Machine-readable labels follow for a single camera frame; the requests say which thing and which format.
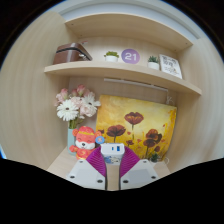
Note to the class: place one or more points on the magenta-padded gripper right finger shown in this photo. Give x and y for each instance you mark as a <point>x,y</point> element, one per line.
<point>138,174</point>

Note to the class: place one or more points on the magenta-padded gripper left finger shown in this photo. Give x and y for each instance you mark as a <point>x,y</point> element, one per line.
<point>87,175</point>

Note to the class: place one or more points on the white charger block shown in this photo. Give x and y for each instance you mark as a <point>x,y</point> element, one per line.
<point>112,149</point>

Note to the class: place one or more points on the red plush toy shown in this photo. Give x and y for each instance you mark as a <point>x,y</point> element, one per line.
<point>85,141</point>

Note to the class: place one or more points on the light blue vase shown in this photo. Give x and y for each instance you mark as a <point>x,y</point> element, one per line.
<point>70,140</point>

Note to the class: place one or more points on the yellow poppy flower painting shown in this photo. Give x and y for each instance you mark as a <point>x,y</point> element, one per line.
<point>140,110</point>

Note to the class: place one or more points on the pink and white flower bouquet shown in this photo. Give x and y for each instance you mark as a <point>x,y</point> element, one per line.
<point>75,105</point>

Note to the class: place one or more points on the white light bar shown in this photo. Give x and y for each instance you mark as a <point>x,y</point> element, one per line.
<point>136,84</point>

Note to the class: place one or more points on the wooden shelf unit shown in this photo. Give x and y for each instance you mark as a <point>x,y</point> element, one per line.
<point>116,70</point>

